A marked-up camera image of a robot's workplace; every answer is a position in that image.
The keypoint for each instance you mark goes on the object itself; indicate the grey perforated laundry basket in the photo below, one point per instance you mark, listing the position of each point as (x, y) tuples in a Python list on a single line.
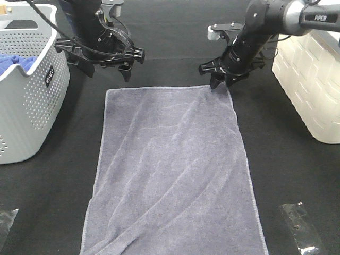
[(30, 101)]

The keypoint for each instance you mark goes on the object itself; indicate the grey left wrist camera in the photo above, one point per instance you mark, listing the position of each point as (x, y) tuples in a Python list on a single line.
[(112, 8)]

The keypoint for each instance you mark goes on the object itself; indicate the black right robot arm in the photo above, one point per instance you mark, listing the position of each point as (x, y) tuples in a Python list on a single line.
[(263, 21)]

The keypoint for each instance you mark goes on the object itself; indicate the black table cloth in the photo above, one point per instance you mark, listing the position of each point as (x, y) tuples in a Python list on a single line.
[(51, 190)]

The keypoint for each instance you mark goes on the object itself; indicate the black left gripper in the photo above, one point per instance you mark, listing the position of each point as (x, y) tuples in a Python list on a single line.
[(113, 47)]

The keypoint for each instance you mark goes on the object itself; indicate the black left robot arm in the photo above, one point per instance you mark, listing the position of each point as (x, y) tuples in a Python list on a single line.
[(87, 20)]

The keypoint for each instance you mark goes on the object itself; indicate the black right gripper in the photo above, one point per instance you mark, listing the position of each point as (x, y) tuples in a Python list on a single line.
[(235, 61)]

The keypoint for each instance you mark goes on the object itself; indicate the grey microfibre towel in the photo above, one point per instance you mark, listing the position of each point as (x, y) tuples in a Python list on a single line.
[(172, 176)]

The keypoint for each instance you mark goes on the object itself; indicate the clear tape strip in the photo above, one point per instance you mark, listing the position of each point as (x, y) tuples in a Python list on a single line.
[(304, 233), (7, 218)]

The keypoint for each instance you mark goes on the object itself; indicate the blue towel in basket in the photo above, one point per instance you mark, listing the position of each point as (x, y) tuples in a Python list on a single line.
[(9, 60)]

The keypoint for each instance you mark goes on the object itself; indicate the clear tape strip right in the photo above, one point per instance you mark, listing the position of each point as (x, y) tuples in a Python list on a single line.
[(304, 233)]

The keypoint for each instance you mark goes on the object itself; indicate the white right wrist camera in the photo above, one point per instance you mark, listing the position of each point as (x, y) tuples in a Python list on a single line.
[(223, 31)]

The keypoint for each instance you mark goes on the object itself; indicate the clear tape strip left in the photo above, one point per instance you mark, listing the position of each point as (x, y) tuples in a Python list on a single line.
[(7, 218)]

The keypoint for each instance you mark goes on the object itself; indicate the cream plastic storage bin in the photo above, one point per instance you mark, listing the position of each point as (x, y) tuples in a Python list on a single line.
[(307, 68)]

